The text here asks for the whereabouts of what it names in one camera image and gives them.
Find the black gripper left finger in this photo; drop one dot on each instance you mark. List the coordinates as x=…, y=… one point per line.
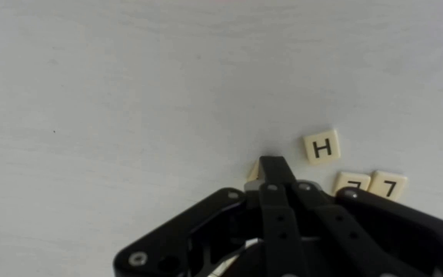
x=275, y=204

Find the cream letter tile G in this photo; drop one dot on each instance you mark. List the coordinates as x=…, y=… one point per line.
x=254, y=169

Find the cream letter tile L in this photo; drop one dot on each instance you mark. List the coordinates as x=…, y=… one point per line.
x=387, y=183

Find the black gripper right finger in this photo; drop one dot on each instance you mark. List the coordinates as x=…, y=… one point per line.
x=384, y=230

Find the cream letter tile E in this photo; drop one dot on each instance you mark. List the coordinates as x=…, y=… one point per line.
x=350, y=178

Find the cream letter tile H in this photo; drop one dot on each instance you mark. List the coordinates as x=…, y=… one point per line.
x=323, y=146

